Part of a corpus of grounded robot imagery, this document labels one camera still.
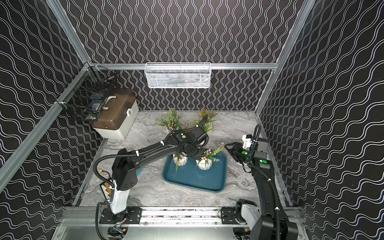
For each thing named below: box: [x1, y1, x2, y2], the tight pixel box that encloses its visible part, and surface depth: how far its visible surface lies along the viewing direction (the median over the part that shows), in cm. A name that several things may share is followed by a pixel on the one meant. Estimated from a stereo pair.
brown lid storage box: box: [92, 88, 140, 140], surface depth 102 cm
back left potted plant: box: [153, 107, 182, 134], surface depth 102 cm
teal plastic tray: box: [162, 152, 228, 193], surface depth 90 cm
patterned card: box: [101, 182, 112, 200], surface depth 83 cm
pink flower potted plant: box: [195, 144, 225, 171], surface depth 76 cm
